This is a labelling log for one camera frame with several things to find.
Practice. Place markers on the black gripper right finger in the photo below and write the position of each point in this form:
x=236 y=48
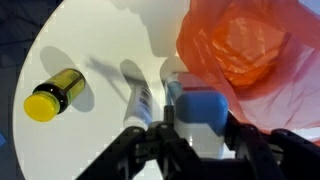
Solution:
x=276 y=156

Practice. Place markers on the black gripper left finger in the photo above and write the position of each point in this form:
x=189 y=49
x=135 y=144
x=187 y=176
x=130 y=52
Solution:
x=160 y=156

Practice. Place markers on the white bottle with blue cap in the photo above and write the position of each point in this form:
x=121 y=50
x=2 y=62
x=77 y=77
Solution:
x=200 y=106

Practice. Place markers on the orange plastic bag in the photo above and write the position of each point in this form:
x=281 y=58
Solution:
x=253 y=50

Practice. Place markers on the dark bottle with yellow cap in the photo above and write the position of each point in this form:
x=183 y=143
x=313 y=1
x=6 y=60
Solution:
x=50 y=100

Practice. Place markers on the white tube with barcode label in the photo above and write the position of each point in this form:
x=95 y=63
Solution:
x=141 y=103

